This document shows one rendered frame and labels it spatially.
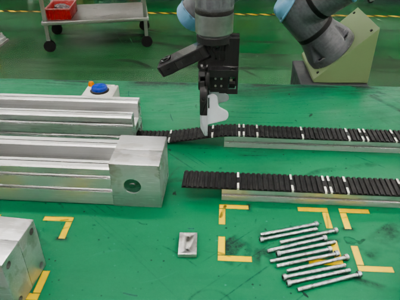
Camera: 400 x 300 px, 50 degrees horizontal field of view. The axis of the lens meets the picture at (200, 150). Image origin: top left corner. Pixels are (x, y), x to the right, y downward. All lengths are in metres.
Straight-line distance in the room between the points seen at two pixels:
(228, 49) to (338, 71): 0.53
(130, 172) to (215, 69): 0.27
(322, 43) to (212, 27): 0.54
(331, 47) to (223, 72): 0.52
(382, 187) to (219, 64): 0.39
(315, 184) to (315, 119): 0.33
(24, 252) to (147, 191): 0.24
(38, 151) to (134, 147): 0.20
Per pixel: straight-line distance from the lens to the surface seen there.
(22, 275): 0.68
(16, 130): 1.04
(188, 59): 0.88
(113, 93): 1.11
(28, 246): 0.68
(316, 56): 1.35
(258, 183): 0.81
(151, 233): 0.76
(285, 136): 0.97
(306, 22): 1.29
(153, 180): 0.77
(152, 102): 1.18
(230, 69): 0.89
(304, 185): 0.83
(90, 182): 0.80
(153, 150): 0.79
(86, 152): 0.86
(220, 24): 0.84
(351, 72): 1.35
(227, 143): 0.97
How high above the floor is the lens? 1.30
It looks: 33 degrees down
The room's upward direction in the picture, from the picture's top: straight up
